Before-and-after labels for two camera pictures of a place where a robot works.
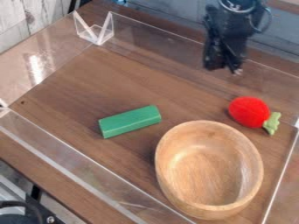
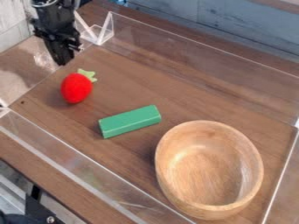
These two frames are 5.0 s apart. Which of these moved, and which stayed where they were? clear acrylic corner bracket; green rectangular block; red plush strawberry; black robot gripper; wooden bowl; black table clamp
Moved: red plush strawberry; black robot gripper
Stayed: green rectangular block; black table clamp; wooden bowl; clear acrylic corner bracket
